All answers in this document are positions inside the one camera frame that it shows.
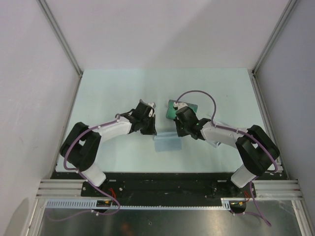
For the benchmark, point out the white frame sunglasses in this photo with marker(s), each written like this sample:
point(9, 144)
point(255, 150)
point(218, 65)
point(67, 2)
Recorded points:
point(216, 144)

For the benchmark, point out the grey glasses case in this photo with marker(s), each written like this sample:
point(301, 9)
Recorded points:
point(172, 111)

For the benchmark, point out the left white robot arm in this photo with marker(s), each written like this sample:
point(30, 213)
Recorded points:
point(80, 147)

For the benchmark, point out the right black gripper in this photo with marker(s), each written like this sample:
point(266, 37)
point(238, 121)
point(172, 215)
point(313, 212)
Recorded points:
point(180, 133)

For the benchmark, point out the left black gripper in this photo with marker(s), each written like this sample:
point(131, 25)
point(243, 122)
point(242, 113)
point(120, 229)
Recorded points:
point(152, 131)

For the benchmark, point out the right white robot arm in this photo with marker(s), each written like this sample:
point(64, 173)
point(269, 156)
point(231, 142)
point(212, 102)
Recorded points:
point(257, 151)

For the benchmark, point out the right aluminium frame post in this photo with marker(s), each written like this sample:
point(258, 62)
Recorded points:
point(279, 27)

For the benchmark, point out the left aluminium frame post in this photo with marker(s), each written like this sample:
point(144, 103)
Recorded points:
point(59, 35)

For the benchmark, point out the aluminium frame post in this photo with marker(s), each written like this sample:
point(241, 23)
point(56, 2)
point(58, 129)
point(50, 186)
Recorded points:
point(59, 35)
point(279, 27)

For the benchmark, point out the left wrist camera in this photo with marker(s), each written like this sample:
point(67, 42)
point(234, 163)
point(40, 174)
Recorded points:
point(148, 109)

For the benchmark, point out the light blue cleaning cloth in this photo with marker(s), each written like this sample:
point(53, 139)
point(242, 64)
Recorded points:
point(167, 141)

